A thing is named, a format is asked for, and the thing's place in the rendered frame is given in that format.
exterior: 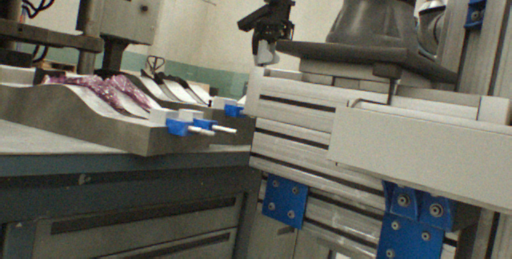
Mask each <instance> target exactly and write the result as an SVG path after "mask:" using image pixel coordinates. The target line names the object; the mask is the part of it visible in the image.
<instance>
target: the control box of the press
mask: <svg viewBox="0 0 512 259"><path fill-rule="evenodd" d="M87 1H88V0H80V3H79V8H78V18H77V24H76V31H81V32H83V27H84V22H85V16H86V8H87ZM159 5H160V0H105V4H104V10H103V16H102V25H101V30H100V36H99V37H100V38H102V39H103V40H104V41H105V45H104V48H105V50H104V56H103V62H102V68H111V69H115V70H120V68H121V63H122V52H123V51H124V50H125V48H126V47H127V46H128V45H129V44H132V46H136V45H145V46H152V45H153V44H154V36H155V31H156V24H157V19H158V10H159Z"/></svg>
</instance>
